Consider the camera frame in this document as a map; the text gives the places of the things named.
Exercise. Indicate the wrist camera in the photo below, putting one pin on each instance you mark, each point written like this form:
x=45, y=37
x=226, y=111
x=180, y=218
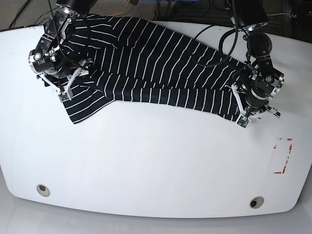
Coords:
x=65, y=95
x=243, y=121

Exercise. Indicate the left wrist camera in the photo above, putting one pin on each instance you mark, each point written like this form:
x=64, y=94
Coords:
x=243, y=121

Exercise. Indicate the right table cable grommet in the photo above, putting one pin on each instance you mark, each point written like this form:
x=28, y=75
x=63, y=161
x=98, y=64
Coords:
x=257, y=202

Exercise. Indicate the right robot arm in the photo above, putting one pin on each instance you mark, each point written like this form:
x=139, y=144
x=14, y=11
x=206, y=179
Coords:
x=48, y=60

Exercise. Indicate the black white striped t-shirt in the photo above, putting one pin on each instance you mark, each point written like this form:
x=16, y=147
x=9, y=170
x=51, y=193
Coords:
x=136, y=60

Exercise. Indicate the table cable grommet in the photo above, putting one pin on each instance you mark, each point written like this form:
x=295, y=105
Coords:
x=257, y=202
x=43, y=190

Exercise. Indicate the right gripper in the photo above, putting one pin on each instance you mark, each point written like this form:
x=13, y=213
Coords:
x=62, y=79

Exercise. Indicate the left table cable grommet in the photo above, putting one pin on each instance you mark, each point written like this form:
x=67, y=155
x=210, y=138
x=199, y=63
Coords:
x=43, y=190

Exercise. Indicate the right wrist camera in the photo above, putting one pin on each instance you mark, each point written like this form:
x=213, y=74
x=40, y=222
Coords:
x=65, y=95

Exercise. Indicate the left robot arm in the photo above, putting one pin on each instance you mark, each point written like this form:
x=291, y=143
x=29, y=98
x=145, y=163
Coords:
x=249, y=16

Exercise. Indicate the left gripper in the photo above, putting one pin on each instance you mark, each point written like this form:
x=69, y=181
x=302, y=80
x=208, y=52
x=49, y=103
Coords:
x=250, y=106

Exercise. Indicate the red tape rectangle marking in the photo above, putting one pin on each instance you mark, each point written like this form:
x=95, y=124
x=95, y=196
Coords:
x=281, y=153

